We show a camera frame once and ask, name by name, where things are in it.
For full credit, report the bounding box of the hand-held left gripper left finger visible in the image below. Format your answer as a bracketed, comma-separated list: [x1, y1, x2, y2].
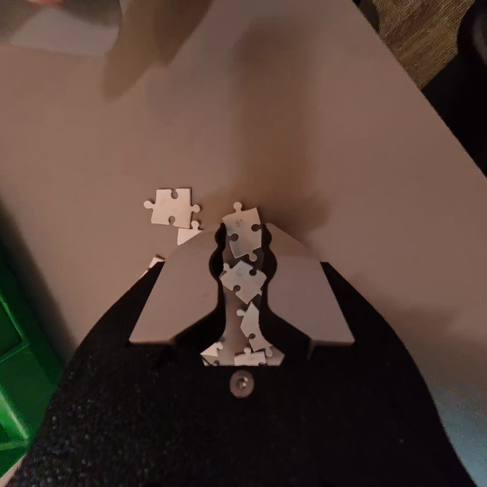
[129, 224, 228, 354]

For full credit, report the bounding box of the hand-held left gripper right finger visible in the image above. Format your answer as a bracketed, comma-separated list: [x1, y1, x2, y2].
[258, 222, 355, 361]

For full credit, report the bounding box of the pile of white puzzle pieces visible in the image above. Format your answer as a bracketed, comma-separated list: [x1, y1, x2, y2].
[143, 187, 285, 367]

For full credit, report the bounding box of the green plastic bin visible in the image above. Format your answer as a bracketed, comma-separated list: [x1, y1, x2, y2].
[0, 243, 63, 463]

